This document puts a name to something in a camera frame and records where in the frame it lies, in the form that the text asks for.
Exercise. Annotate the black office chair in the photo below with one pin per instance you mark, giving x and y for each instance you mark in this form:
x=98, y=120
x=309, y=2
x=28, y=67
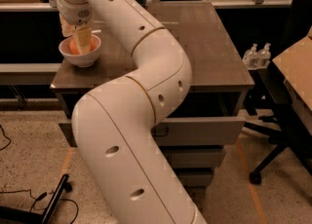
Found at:
x=292, y=133

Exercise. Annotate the black stand leg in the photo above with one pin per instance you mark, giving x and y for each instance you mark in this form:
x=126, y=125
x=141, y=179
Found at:
x=38, y=215

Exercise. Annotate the brown side table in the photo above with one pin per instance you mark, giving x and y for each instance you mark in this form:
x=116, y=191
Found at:
x=295, y=63

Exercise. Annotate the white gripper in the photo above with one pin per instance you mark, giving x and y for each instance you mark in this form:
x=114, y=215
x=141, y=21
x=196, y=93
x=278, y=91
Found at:
x=74, y=12

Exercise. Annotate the clear sanitizer bottle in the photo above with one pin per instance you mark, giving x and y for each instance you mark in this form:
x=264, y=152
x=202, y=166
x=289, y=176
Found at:
x=263, y=55
x=249, y=57

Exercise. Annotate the clear sanitizer bottle left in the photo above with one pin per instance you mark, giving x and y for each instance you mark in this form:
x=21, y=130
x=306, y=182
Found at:
x=249, y=57

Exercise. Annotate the white ceramic bowl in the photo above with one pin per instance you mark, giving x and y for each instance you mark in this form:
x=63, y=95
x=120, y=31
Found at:
x=80, y=60

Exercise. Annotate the orange fruit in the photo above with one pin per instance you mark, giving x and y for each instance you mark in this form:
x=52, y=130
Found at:
x=76, y=50

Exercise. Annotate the top grey drawer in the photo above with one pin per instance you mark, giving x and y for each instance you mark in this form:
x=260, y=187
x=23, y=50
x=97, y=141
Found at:
x=201, y=130

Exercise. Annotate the clear sanitizer bottle right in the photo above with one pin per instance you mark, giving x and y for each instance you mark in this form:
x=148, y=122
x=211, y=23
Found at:
x=263, y=55

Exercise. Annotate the grey drawer cabinet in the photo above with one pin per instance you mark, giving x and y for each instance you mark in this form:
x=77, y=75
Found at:
x=217, y=67

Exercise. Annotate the grey drawer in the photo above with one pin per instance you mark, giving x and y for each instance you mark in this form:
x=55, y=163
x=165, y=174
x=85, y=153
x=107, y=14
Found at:
x=201, y=130
x=195, y=177
x=194, y=157

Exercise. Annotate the middle grey drawer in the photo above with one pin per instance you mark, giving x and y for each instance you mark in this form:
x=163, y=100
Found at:
x=194, y=157

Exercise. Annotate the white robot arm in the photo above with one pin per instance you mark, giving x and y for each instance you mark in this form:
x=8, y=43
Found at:
x=139, y=185

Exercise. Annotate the bottom grey drawer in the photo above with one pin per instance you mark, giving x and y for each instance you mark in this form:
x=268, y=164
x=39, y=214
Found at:
x=195, y=177

